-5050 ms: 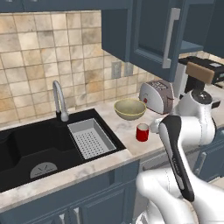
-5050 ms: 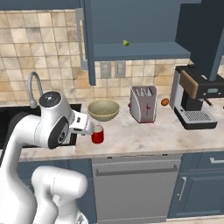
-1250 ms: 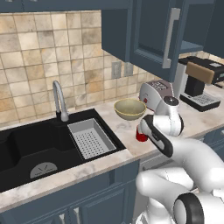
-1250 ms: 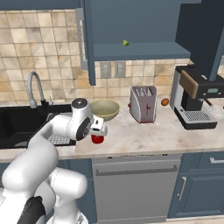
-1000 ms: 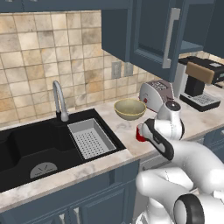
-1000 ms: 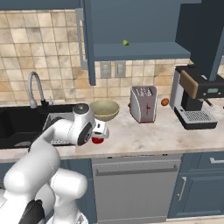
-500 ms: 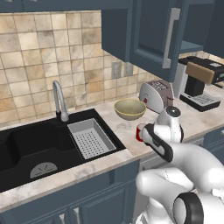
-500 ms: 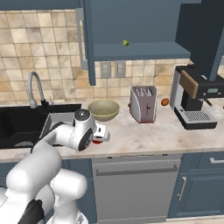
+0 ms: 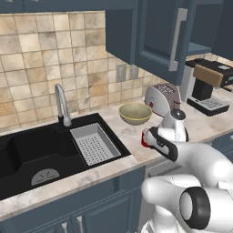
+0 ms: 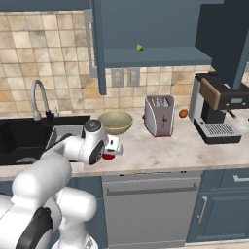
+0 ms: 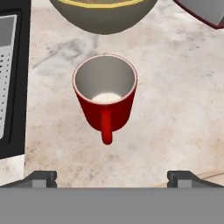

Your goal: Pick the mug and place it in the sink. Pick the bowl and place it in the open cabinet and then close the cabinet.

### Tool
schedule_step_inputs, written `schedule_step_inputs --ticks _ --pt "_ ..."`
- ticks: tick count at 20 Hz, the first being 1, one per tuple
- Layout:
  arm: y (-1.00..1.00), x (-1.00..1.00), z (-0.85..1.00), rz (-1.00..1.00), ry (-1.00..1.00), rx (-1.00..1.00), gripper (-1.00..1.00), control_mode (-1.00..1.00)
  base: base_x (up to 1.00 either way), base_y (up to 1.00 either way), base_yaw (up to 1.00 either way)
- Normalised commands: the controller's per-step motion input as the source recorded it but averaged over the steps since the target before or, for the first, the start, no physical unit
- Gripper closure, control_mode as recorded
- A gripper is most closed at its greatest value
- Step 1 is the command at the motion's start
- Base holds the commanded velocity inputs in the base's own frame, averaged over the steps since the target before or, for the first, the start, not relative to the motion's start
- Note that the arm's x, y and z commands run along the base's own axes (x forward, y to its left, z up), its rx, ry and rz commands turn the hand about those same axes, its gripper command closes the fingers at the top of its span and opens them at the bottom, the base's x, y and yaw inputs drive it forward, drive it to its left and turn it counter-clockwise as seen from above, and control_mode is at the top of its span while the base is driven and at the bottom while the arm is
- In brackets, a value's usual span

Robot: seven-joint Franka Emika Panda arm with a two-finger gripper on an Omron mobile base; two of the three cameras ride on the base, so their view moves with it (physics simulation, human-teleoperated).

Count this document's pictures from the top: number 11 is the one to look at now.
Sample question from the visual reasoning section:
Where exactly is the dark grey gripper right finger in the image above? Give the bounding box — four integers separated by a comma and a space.
166, 170, 224, 189

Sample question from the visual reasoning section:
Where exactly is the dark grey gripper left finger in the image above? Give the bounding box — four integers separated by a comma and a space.
0, 170, 58, 189

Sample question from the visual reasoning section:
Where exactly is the red mug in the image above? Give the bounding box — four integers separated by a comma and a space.
72, 53, 138, 146

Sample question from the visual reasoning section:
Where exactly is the grey bowl with yellow rim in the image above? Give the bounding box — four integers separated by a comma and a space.
48, 0, 159, 36

